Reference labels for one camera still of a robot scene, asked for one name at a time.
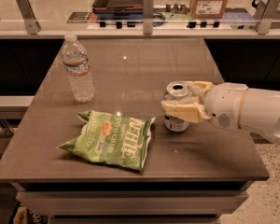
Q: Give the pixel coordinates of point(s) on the right metal glass bracket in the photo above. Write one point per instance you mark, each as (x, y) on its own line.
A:
(264, 17)

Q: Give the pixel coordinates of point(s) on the yellow bag under table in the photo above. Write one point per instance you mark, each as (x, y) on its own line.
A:
(26, 216)

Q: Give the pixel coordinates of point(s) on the clear plastic water bottle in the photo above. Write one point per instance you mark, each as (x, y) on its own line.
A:
(77, 66)

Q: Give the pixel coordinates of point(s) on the white table drawer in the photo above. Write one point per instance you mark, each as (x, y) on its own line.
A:
(132, 203)

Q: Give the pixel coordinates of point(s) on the left metal glass bracket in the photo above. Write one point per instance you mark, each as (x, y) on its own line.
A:
(32, 26)

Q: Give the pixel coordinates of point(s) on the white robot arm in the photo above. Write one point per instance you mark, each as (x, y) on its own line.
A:
(260, 113)

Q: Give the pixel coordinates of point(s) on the metal glass bracket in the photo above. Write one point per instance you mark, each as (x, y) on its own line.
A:
(148, 17)
(264, 17)
(32, 26)

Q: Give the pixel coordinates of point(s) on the green jalapeno chip bag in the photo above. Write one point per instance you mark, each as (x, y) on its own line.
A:
(112, 140)

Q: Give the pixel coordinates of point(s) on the silver green 7up can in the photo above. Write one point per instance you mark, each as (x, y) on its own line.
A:
(175, 91)

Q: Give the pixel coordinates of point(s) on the brown cardboard box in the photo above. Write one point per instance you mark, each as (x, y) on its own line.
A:
(207, 9)

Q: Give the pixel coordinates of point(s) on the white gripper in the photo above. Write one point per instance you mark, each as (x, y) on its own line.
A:
(224, 104)

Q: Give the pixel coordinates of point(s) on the middle metal glass bracket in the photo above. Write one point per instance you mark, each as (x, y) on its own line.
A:
(148, 17)

